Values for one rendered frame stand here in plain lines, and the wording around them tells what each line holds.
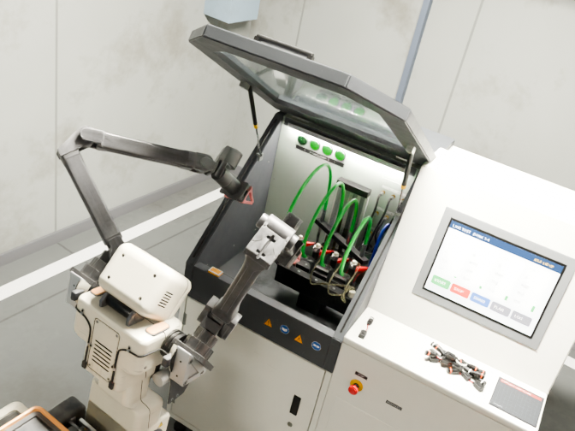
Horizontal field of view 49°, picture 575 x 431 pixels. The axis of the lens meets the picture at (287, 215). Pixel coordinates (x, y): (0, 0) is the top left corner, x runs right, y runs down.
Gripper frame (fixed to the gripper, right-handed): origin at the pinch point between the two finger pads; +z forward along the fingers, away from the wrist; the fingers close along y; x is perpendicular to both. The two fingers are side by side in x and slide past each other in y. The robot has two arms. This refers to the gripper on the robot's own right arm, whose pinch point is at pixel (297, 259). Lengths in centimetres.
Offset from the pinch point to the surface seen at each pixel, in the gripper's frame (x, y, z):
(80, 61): 206, 22, 30
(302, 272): 13.6, -0.6, 33.7
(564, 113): 5, 170, 151
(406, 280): -24.0, 19.8, 32.0
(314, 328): -10.3, -15.3, 23.2
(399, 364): -42, -7, 28
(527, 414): -82, 6, 40
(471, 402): -68, -2, 33
